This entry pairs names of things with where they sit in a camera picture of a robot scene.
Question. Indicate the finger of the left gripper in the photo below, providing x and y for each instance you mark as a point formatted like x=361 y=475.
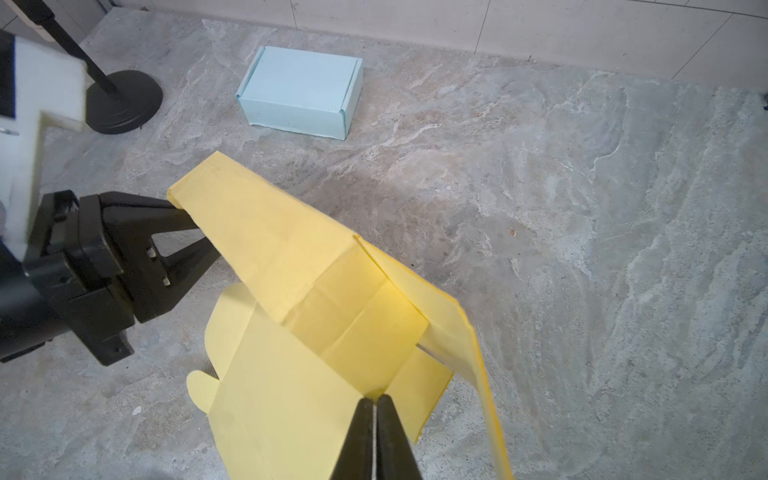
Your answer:
x=131 y=221
x=160 y=282

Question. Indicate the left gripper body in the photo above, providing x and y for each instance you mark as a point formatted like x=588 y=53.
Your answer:
x=72 y=264

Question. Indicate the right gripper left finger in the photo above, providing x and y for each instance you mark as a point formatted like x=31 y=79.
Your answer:
x=355 y=461

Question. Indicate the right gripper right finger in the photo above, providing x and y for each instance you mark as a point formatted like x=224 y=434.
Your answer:
x=394 y=456

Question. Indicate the yellow paper box stack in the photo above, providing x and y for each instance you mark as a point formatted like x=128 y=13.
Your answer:
x=317 y=320

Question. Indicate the light blue paper box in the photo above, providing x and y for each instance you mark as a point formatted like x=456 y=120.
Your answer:
x=300 y=91

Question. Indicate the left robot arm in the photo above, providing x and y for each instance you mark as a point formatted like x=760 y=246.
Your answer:
x=28 y=322

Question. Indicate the black microphone stand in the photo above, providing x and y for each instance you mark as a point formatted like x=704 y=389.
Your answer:
x=116 y=103

